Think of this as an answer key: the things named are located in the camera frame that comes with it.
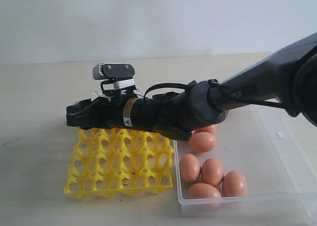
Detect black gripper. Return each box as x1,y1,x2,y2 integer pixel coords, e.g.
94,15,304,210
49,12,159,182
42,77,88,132
66,97,163,132

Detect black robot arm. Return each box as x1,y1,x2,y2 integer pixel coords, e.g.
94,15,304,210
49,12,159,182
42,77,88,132
66,34,317,141

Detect yellow plastic egg tray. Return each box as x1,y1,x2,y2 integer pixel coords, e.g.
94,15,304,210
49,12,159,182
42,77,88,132
64,128,174,199

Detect clear plastic bin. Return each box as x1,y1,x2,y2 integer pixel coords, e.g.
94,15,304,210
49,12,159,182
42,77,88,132
176,106,317,226

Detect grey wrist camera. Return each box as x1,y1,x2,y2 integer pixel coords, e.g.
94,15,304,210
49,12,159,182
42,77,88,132
92,63,135,80

